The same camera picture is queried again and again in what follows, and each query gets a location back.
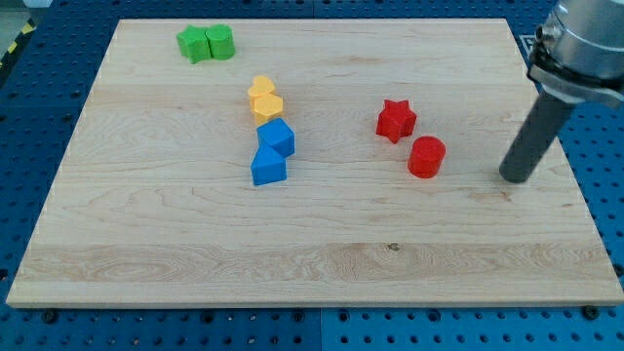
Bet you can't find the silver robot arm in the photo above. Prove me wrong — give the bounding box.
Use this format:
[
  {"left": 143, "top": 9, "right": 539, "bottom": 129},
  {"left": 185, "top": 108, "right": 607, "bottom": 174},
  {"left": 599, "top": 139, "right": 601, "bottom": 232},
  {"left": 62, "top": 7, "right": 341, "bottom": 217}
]
[{"left": 527, "top": 0, "right": 623, "bottom": 110}]

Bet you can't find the blue triangle block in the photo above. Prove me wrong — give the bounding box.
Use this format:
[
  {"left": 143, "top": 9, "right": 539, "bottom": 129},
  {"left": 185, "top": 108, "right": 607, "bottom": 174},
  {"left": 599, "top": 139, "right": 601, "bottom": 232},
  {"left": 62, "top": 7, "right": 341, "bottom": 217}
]
[{"left": 251, "top": 143, "right": 287, "bottom": 186}]

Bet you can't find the light wooden board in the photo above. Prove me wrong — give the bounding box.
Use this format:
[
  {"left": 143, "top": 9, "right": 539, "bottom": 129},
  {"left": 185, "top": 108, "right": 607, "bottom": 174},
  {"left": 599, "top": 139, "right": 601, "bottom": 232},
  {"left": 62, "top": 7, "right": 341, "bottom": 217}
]
[{"left": 7, "top": 19, "right": 623, "bottom": 308}]

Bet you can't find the blue cube block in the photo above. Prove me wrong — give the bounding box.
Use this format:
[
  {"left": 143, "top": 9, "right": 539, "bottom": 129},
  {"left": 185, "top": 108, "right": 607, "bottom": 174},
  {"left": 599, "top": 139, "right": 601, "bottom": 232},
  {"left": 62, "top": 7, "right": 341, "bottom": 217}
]
[{"left": 256, "top": 117, "right": 295, "bottom": 158}]

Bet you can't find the yellow hexagon block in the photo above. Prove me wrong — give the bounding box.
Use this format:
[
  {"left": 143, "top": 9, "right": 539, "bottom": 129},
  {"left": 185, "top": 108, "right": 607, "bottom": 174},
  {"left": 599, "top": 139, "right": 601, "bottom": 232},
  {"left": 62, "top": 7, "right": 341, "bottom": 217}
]
[{"left": 252, "top": 94, "right": 284, "bottom": 127}]

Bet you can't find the red star block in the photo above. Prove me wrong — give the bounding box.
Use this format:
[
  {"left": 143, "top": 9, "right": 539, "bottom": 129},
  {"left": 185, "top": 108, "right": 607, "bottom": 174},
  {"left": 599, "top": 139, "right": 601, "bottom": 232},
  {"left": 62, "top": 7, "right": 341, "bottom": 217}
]
[{"left": 375, "top": 99, "right": 417, "bottom": 143}]

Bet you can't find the yellow heart block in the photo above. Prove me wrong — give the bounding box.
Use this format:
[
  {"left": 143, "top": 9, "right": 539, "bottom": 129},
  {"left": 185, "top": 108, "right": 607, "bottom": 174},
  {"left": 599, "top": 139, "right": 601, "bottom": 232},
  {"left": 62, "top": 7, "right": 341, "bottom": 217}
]
[{"left": 248, "top": 75, "right": 276, "bottom": 109}]

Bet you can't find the red cylinder block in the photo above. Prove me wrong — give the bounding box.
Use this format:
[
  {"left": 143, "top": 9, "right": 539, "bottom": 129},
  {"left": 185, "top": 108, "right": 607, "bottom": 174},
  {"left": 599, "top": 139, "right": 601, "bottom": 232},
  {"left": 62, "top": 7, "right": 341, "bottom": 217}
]
[{"left": 408, "top": 136, "right": 446, "bottom": 178}]

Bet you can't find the green cylinder block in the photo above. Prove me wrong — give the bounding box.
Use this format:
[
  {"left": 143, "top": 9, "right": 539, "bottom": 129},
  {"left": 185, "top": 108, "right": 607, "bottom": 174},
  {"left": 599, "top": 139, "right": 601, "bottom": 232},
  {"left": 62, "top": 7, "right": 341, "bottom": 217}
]
[{"left": 205, "top": 24, "right": 236, "bottom": 60}]

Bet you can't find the green star block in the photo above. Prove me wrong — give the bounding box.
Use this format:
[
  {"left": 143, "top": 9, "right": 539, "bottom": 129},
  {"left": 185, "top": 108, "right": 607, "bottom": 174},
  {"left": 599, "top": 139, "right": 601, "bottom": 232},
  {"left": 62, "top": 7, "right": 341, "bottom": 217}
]
[{"left": 176, "top": 25, "right": 212, "bottom": 64}]

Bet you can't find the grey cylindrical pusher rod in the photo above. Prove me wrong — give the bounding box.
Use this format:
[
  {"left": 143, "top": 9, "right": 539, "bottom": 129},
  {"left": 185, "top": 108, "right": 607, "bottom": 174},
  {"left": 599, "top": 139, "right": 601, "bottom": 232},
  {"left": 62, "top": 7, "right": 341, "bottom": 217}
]
[{"left": 499, "top": 91, "right": 576, "bottom": 183}]

